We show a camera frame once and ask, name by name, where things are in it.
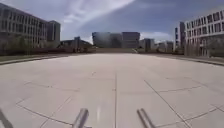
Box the wide stone steps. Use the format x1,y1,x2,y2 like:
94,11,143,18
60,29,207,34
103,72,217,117
94,47,138,54

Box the pale stone slab plaza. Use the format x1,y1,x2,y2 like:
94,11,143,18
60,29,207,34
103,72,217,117
0,53,224,128

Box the row of trees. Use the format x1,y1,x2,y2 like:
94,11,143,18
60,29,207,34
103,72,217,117
0,35,61,56

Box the glass-fronted block building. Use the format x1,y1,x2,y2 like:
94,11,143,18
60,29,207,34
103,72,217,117
91,31,141,49

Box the grey mid-rise building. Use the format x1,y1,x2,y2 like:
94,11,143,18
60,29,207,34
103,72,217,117
139,37,156,52

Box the low dark-roofed building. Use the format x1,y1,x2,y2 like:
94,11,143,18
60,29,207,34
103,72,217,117
59,36,93,52

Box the white gridded office building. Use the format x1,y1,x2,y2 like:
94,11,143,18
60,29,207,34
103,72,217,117
174,9,224,58

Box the pale stone kerb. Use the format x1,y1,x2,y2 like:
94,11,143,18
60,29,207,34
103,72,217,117
0,55,59,66

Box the grass strip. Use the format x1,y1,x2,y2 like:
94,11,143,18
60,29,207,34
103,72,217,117
0,53,51,62

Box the robot's own part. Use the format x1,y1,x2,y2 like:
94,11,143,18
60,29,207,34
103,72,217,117
71,107,90,128
136,107,156,128

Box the pale low building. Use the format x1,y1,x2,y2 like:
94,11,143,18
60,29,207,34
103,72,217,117
155,40,175,53

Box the long grey office building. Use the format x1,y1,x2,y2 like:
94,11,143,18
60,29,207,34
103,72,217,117
0,2,62,51

